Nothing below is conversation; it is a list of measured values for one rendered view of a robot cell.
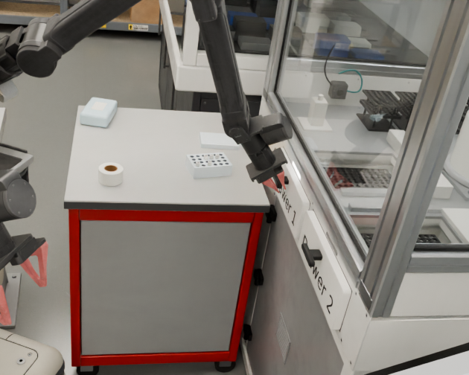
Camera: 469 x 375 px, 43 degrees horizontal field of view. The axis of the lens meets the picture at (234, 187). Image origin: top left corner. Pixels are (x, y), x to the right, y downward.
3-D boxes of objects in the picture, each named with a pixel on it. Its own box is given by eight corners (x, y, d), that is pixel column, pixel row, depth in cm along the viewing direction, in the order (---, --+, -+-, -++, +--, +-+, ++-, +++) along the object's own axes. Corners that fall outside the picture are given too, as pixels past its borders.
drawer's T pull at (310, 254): (309, 268, 127) (310, 263, 126) (300, 246, 133) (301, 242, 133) (324, 268, 128) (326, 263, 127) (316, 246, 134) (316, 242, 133)
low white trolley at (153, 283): (68, 388, 200) (63, 200, 161) (79, 268, 252) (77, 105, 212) (236, 381, 212) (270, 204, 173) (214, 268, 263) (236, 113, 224)
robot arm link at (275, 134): (227, 103, 142) (225, 130, 137) (271, 88, 137) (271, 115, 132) (250, 133, 150) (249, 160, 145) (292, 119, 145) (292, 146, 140)
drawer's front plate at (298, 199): (295, 239, 149) (303, 203, 144) (271, 179, 173) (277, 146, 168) (301, 239, 150) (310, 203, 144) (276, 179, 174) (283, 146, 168)
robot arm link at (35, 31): (6, 35, 125) (-1, 52, 122) (39, 13, 120) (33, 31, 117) (39, 62, 131) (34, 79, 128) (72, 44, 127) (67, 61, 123)
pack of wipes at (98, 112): (106, 129, 200) (106, 117, 197) (78, 124, 200) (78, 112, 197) (117, 111, 212) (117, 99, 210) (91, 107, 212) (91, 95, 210)
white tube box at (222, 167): (193, 178, 179) (194, 168, 177) (184, 165, 186) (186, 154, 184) (231, 175, 184) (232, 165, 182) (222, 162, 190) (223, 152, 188)
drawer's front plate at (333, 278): (331, 331, 123) (343, 291, 117) (297, 245, 147) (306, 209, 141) (339, 331, 123) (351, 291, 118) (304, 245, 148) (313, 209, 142)
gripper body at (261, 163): (289, 164, 147) (277, 143, 143) (253, 184, 148) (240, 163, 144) (283, 152, 152) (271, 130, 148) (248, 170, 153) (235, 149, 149)
